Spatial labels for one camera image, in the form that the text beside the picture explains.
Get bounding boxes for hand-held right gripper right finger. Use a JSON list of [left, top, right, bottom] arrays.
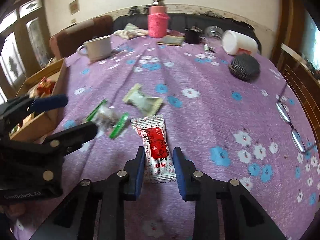
[[172, 147, 288, 240]]

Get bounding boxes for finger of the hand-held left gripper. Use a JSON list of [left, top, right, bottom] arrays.
[[0, 94, 68, 124], [44, 122, 98, 160]]

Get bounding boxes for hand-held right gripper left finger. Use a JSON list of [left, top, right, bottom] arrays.
[[30, 146, 146, 240]]

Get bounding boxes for dark red foil packet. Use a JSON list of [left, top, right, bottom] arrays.
[[37, 77, 56, 94]]

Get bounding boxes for brown cardboard box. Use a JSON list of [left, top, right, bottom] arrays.
[[10, 57, 68, 143]]

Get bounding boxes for green clear candy packet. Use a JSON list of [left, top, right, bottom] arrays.
[[86, 99, 129, 139]]

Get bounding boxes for white packet with red label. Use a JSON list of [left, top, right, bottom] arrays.
[[130, 114, 175, 183]]

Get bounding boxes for purple floral tablecloth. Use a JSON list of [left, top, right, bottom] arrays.
[[12, 34, 320, 240]]

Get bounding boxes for wooden glass door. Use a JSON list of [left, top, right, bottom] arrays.
[[0, 0, 52, 103]]

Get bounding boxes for brown armchair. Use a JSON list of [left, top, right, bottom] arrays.
[[49, 15, 114, 60]]

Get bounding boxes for pale green candy packet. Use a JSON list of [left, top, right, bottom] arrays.
[[122, 84, 163, 115]]

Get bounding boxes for white mug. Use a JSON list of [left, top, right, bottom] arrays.
[[76, 35, 113, 62]]

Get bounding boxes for white cloth gloves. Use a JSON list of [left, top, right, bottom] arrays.
[[114, 23, 150, 40]]

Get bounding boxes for eyeglasses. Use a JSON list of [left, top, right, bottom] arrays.
[[276, 82, 316, 153]]

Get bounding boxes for black woven pouch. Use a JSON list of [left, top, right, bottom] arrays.
[[229, 55, 260, 82]]

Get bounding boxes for green printed booklet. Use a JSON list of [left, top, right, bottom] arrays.
[[157, 35, 185, 47]]

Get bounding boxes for pink knit-sleeved bottle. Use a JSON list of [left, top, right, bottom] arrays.
[[147, 0, 170, 38]]

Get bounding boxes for small black pot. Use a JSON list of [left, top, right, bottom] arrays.
[[184, 27, 202, 45]]

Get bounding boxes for white plastic jar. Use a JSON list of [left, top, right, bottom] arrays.
[[221, 30, 259, 55]]

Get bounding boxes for clear glass jar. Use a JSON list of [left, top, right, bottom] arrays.
[[204, 25, 224, 44]]

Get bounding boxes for wooden sideboard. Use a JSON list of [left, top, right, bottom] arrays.
[[280, 42, 320, 140]]

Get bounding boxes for black leather sofa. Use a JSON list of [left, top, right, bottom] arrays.
[[112, 11, 262, 53]]

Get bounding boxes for frosted glass window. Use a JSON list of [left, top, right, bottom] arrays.
[[300, 12, 320, 70]]

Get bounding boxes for small wall plaque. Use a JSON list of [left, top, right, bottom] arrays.
[[69, 0, 80, 15]]

